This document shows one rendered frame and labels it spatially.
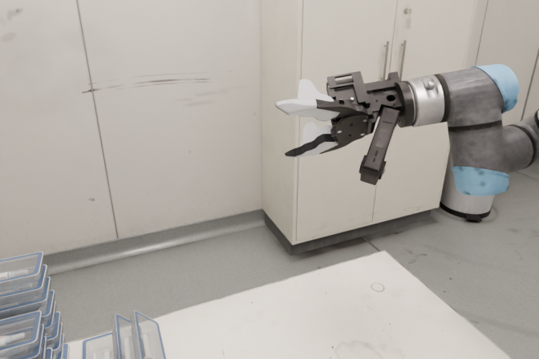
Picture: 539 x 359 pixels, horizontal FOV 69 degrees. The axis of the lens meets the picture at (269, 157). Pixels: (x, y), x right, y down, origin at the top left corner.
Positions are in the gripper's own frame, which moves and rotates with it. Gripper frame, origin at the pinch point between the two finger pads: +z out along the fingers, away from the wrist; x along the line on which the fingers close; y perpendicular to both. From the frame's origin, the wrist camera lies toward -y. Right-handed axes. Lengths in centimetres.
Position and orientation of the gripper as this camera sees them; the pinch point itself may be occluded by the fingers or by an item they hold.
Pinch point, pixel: (280, 136)
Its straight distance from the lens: 60.8
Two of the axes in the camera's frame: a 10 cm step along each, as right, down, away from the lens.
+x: -1.2, -4.6, -8.8
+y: -1.2, -8.7, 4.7
